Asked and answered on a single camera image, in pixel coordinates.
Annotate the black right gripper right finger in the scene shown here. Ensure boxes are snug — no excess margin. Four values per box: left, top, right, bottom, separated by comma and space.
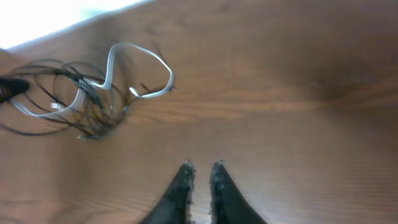
210, 161, 267, 224

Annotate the black usb cable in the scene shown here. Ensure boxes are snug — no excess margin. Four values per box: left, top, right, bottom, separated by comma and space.
12, 58, 131, 140

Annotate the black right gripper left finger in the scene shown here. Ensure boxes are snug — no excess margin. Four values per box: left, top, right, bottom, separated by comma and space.
139, 160, 196, 224

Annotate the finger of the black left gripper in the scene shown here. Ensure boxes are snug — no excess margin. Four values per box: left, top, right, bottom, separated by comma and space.
0, 77, 30, 103

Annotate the white usb cable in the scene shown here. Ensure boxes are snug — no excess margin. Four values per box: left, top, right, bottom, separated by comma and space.
9, 42, 174, 118

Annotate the thin black cable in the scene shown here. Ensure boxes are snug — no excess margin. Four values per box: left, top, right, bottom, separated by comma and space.
0, 43, 175, 138

